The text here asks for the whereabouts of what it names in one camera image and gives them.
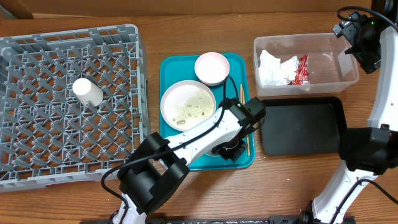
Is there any red snack wrapper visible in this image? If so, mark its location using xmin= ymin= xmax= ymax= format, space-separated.
xmin=291 ymin=55 xmax=310 ymax=85

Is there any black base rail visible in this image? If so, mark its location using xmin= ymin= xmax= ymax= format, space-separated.
xmin=80 ymin=214 xmax=355 ymax=224

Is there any white napkin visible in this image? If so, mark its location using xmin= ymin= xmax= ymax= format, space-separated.
xmin=258 ymin=50 xmax=299 ymax=86

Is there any small pink-white bowl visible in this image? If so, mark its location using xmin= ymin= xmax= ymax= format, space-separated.
xmin=194 ymin=52 xmax=230 ymax=86

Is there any teal plastic serving tray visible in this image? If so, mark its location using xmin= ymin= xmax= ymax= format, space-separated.
xmin=159 ymin=53 xmax=256 ymax=171

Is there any left wooden chopstick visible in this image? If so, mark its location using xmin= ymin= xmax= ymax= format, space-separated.
xmin=239 ymin=84 xmax=244 ymax=105

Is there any cardboard wall panel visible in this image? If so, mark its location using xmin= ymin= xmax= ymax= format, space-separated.
xmin=1 ymin=0 xmax=371 ymax=19

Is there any black plastic tray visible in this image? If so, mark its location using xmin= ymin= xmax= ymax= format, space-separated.
xmin=261 ymin=96 xmax=347 ymax=156

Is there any large white dirty plate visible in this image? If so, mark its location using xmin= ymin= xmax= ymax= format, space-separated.
xmin=160 ymin=80 xmax=216 ymax=132

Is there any grey plastic dishwasher rack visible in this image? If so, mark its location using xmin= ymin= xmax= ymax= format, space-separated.
xmin=1 ymin=24 xmax=150 ymax=192

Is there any white cup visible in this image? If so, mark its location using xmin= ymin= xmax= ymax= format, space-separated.
xmin=72 ymin=78 xmax=104 ymax=106

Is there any right wooden chopstick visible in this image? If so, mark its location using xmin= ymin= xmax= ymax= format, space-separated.
xmin=243 ymin=88 xmax=251 ymax=156

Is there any wooden chopstick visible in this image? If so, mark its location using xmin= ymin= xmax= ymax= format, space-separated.
xmin=239 ymin=84 xmax=244 ymax=105
xmin=243 ymin=88 xmax=251 ymax=156

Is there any stainless steel bowl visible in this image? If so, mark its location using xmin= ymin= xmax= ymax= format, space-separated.
xmin=206 ymin=151 xmax=219 ymax=156

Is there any clear plastic waste bin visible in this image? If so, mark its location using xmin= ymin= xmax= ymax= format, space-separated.
xmin=253 ymin=33 xmax=359 ymax=97

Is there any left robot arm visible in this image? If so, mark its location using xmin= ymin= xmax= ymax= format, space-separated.
xmin=101 ymin=97 xmax=266 ymax=223

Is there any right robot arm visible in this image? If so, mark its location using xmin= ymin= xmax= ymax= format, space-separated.
xmin=298 ymin=0 xmax=397 ymax=224

